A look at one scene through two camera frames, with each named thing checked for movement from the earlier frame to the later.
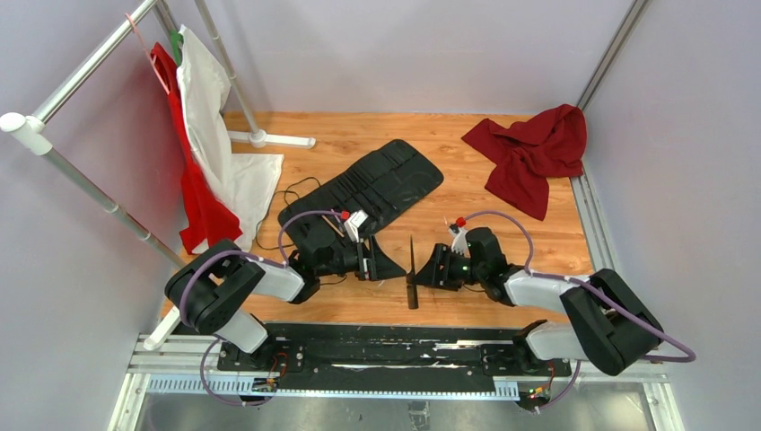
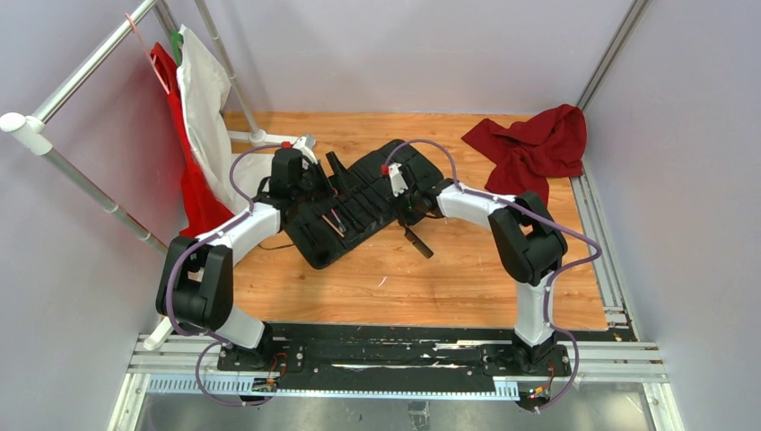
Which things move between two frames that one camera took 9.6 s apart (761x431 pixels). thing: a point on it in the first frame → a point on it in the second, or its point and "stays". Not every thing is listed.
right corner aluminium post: (608, 58) stays
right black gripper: (432, 275) → (406, 219)
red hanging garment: (210, 219) stays
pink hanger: (150, 59) stays
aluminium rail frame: (188, 366) stays
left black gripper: (372, 263) → (317, 169)
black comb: (412, 282) → (415, 241)
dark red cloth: (548, 145) stays
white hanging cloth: (246, 182) stays
